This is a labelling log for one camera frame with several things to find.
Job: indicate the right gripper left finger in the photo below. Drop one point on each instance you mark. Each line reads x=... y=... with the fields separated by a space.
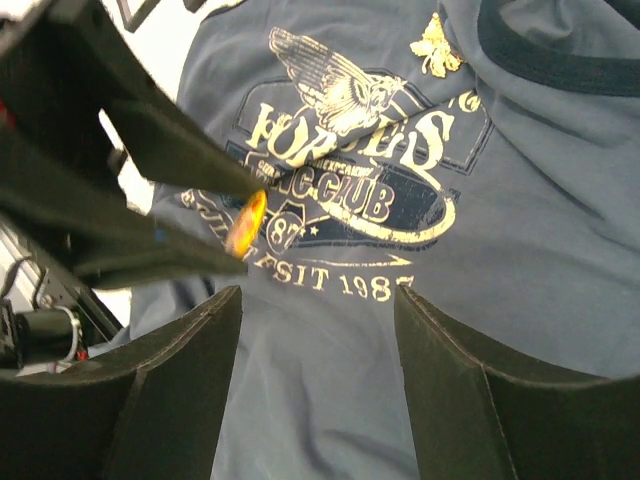
x=151 y=409

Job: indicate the navy blue printed t-shirt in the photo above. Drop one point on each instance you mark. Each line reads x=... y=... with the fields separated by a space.
x=505 y=194

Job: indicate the floral patterned table mat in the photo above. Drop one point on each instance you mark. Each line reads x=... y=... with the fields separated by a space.
x=160 y=44

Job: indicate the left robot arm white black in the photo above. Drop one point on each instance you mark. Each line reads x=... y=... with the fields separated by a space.
x=66 y=317

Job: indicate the round gold amber brooch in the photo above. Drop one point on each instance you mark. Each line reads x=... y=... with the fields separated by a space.
x=246 y=226

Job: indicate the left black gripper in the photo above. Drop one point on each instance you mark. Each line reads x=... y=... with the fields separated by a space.
x=85 y=233

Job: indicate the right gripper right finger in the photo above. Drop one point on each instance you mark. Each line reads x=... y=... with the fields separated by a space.
x=482 y=410

